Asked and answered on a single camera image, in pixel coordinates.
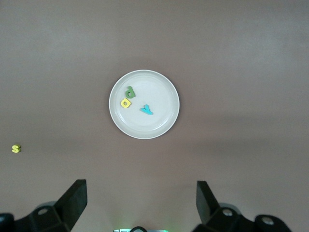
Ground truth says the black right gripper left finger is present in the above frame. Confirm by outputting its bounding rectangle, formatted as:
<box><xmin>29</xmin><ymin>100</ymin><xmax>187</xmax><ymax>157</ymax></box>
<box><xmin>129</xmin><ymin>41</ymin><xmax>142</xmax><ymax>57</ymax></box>
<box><xmin>0</xmin><ymin>178</ymin><xmax>87</xmax><ymax>232</ymax></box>

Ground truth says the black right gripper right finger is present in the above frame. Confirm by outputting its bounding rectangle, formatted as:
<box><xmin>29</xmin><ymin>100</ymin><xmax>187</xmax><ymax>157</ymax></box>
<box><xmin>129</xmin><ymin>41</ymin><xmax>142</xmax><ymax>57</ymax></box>
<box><xmin>194</xmin><ymin>180</ymin><xmax>292</xmax><ymax>232</ymax></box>

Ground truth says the cyan letter y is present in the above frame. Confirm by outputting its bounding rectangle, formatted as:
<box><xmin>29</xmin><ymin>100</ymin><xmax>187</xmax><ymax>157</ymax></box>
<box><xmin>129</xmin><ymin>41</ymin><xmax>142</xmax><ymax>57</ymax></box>
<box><xmin>140</xmin><ymin>104</ymin><xmax>155</xmax><ymax>116</ymax></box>

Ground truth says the green letter p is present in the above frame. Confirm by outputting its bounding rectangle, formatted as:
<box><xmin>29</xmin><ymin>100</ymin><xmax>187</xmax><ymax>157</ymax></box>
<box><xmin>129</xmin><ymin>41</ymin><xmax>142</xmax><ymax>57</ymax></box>
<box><xmin>124</xmin><ymin>86</ymin><xmax>136</xmax><ymax>99</ymax></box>

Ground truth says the beige plate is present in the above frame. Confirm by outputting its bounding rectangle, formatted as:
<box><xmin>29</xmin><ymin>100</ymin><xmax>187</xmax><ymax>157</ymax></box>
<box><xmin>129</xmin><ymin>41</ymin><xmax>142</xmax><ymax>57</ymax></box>
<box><xmin>108</xmin><ymin>69</ymin><xmax>181</xmax><ymax>140</ymax></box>

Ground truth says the brown table cover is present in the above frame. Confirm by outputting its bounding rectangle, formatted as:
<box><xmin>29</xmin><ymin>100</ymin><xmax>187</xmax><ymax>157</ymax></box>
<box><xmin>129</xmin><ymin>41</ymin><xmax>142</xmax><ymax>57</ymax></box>
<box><xmin>0</xmin><ymin>0</ymin><xmax>309</xmax><ymax>232</ymax></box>

